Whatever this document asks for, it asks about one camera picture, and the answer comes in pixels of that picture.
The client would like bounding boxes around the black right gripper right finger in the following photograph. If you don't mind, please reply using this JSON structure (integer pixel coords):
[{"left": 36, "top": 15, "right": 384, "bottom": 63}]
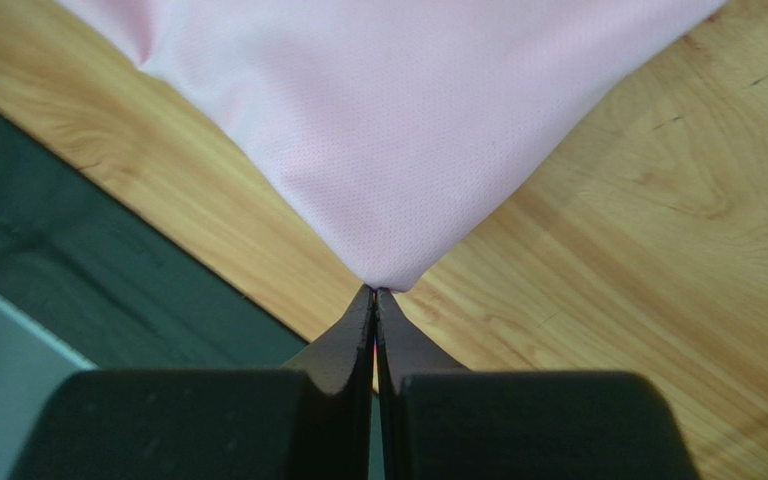
[{"left": 375, "top": 289, "right": 699, "bottom": 479}]

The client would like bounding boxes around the pink t-shirt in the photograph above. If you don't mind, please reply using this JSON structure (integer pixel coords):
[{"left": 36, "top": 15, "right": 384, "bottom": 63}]
[{"left": 66, "top": 0, "right": 719, "bottom": 292}]

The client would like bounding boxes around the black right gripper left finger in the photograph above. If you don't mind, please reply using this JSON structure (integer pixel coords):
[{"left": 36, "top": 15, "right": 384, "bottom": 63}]
[{"left": 10, "top": 287, "right": 375, "bottom": 479}]

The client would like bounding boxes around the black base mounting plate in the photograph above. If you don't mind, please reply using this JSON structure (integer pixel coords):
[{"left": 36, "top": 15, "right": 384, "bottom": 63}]
[{"left": 0, "top": 115, "right": 304, "bottom": 368}]

